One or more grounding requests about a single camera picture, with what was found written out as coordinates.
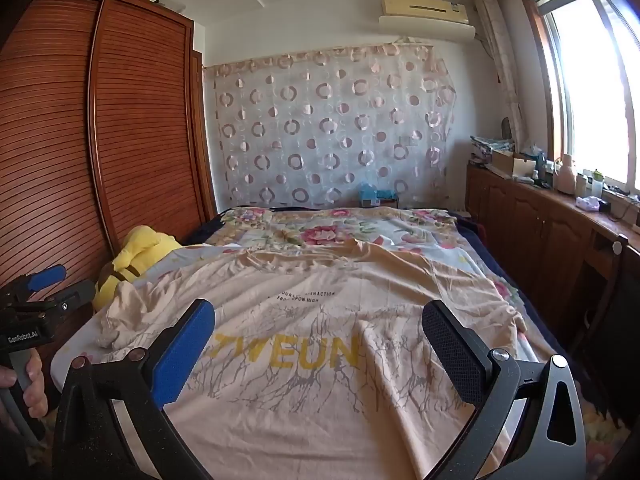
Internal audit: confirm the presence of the low wooden cabinet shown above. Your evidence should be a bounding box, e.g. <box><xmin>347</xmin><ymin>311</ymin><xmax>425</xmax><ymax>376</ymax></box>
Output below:
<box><xmin>465</xmin><ymin>160</ymin><xmax>640</xmax><ymax>321</ymax></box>

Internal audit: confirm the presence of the sheer circle-patterned curtain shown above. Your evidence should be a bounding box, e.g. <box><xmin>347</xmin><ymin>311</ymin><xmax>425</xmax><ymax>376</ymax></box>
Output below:
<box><xmin>202</xmin><ymin>42</ymin><xmax>458</xmax><ymax>211</ymax></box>

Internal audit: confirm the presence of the person's left hand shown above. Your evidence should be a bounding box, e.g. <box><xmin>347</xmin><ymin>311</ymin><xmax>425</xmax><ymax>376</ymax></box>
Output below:
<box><xmin>0</xmin><ymin>349</ymin><xmax>49</xmax><ymax>420</ymax></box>

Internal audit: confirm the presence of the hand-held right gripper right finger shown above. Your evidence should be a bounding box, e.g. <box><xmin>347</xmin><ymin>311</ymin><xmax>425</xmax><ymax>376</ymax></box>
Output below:
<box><xmin>421</xmin><ymin>300</ymin><xmax>587</xmax><ymax>480</ymax></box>

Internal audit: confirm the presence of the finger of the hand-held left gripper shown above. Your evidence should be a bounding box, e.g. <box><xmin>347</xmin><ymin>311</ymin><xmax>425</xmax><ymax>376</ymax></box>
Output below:
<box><xmin>10</xmin><ymin>265</ymin><xmax>67</xmax><ymax>301</ymax></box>
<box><xmin>45</xmin><ymin>280</ymin><xmax>96</xmax><ymax>314</ymax></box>

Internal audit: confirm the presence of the dark chair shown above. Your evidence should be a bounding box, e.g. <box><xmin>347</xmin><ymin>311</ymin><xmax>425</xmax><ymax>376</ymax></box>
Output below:
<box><xmin>570</xmin><ymin>235</ymin><xmax>640</xmax><ymax>401</ymax></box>

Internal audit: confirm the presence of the bundled patterned window curtain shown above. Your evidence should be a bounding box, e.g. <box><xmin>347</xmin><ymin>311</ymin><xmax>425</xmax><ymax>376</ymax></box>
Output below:
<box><xmin>475</xmin><ymin>0</ymin><xmax>528</xmax><ymax>148</ymax></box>

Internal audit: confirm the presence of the floral blanket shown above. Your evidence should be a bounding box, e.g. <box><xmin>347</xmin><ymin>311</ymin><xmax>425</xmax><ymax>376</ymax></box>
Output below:
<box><xmin>190</xmin><ymin>205</ymin><xmax>526</xmax><ymax>321</ymax></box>

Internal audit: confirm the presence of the wall air conditioner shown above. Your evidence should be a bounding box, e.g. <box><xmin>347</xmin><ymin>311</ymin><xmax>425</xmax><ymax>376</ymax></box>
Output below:
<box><xmin>378</xmin><ymin>0</ymin><xmax>476</xmax><ymax>41</ymax></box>

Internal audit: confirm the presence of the beige printed T-shirt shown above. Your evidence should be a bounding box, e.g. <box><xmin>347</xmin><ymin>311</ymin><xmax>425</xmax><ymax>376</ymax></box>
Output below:
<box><xmin>95</xmin><ymin>240</ymin><xmax>526</xmax><ymax>480</ymax></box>

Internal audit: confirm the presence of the patterned floral bedspread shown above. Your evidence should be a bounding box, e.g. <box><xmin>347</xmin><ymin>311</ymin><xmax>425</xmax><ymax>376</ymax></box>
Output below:
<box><xmin>575</xmin><ymin>395</ymin><xmax>640</xmax><ymax>480</ymax></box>

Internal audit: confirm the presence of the wooden framed window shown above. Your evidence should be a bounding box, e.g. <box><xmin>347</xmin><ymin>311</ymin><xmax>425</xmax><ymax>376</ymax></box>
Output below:
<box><xmin>520</xmin><ymin>0</ymin><xmax>640</xmax><ymax>191</ymax></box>

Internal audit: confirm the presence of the blue plastic package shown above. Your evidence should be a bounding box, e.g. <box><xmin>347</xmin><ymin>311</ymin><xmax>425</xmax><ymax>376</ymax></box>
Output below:
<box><xmin>357</xmin><ymin>183</ymin><xmax>401</xmax><ymax>208</ymax></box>

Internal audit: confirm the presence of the clear blue plastic bag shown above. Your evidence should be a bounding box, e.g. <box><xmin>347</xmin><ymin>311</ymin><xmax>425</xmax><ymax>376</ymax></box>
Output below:
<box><xmin>520</xmin><ymin>145</ymin><xmax>548</xmax><ymax>171</ymax></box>

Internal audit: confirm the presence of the wooden slatted wardrobe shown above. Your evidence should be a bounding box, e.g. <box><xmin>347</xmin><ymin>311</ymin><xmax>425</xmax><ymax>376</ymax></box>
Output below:
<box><xmin>0</xmin><ymin>0</ymin><xmax>218</xmax><ymax>331</ymax></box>

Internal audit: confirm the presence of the cardboard box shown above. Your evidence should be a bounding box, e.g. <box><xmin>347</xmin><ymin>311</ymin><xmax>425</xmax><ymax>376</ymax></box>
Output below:
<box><xmin>492</xmin><ymin>150</ymin><xmax>536</xmax><ymax>181</ymax></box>

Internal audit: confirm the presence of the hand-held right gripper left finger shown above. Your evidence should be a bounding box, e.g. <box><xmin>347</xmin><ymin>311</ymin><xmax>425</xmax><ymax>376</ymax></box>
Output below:
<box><xmin>52</xmin><ymin>299</ymin><xmax>217</xmax><ymax>480</ymax></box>

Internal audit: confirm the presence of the yellow plush toy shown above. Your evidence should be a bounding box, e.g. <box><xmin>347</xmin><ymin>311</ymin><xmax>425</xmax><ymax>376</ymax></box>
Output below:
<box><xmin>92</xmin><ymin>226</ymin><xmax>182</xmax><ymax>311</ymax></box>

